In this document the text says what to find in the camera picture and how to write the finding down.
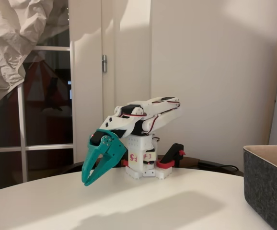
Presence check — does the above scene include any grey felt box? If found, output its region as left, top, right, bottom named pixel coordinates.
left=243, top=143, right=277, bottom=230

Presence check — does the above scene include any black power cable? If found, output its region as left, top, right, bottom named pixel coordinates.
left=197, top=161, right=244, bottom=177

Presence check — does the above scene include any beige crumpled curtain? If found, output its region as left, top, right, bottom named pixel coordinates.
left=0, top=0, right=70, bottom=131

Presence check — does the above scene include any red white black servo wire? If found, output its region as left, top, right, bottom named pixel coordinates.
left=120, top=102, right=181, bottom=119

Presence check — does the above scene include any dark brown wooden chair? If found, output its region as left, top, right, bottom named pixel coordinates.
left=61, top=155, right=244, bottom=178

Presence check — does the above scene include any white glazed door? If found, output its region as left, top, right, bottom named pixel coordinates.
left=0, top=0, right=103, bottom=194

